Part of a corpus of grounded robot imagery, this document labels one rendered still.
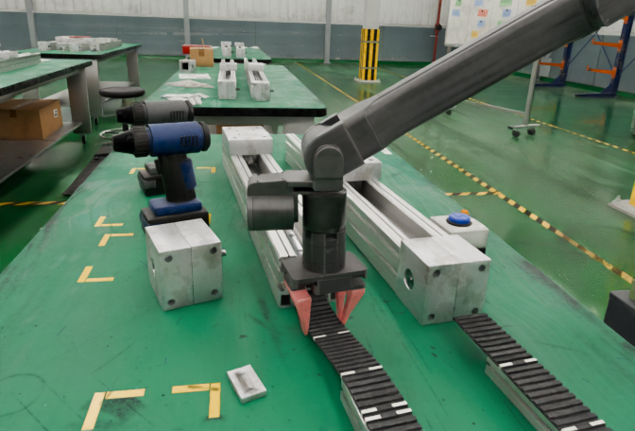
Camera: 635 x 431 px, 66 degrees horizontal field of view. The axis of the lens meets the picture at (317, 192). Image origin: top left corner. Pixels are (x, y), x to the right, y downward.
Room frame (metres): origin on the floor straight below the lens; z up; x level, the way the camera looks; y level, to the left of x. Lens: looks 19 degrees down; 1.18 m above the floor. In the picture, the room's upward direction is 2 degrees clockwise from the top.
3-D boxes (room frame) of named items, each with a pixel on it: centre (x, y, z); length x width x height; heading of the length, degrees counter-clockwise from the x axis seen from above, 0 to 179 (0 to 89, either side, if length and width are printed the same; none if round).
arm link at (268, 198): (0.59, 0.03, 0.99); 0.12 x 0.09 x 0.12; 96
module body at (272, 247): (1.04, 0.12, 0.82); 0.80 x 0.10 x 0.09; 17
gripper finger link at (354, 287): (0.59, -0.03, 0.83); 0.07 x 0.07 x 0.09; 19
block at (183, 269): (0.69, 0.19, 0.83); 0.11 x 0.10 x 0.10; 120
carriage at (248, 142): (1.27, 0.19, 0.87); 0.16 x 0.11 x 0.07; 17
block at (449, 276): (0.67, -0.20, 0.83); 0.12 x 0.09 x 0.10; 107
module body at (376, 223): (1.09, -0.06, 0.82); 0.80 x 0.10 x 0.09; 17
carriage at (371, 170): (1.09, -0.06, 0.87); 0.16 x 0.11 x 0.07; 17
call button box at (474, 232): (0.86, -0.26, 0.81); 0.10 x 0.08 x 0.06; 107
